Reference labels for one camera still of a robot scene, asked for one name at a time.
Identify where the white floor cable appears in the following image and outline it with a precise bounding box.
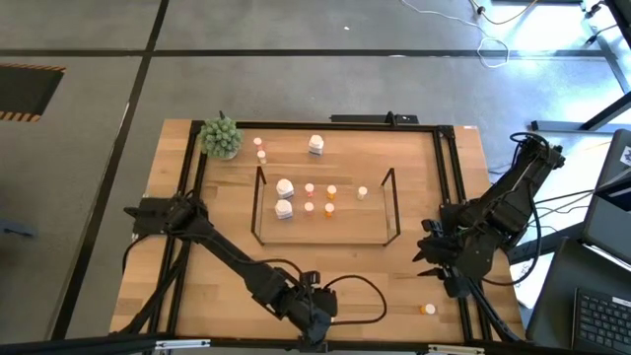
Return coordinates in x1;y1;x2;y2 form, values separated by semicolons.
399;0;512;70

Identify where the grey laptop with sticker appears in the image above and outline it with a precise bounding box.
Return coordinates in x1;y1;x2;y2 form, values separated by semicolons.
583;128;631;271

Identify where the black mat with hazard stripes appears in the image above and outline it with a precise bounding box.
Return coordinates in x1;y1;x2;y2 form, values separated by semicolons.
0;62;67;123

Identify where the silver aluminium bracket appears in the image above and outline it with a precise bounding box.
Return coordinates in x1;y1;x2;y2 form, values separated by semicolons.
427;344;487;355
154;338;212;351

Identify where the black aluminium table frame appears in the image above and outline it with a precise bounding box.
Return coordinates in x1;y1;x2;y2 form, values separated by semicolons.
0;119;543;355

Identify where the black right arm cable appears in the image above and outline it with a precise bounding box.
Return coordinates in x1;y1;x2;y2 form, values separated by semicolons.
480;131;549;288

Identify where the white paper sheet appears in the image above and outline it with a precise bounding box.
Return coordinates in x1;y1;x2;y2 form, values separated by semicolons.
509;236;546;311

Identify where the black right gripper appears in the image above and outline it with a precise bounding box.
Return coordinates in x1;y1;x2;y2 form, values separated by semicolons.
411;220;490;301

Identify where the long black bar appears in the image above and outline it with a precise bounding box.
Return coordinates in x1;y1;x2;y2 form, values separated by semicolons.
328;111;420;125

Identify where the black metal desk leg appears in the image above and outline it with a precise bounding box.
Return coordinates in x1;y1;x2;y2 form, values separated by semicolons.
530;0;631;134
507;221;588;265

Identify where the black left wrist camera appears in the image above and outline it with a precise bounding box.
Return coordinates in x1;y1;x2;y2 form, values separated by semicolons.
314;288;340;320

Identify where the grey laptop with keyboard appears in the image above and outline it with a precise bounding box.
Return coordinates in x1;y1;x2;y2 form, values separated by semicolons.
525;238;631;355

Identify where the green artificial potted plant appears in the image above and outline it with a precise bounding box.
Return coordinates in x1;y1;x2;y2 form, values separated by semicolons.
198;115;245;162

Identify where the clear acrylic bin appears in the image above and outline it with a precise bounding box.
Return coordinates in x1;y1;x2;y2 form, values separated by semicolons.
249;166;401;248

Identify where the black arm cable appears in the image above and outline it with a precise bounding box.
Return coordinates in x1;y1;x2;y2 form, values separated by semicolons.
480;131;549;288
236;255;388;327

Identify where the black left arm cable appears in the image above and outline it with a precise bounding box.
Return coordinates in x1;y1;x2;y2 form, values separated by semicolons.
236;255;388;327

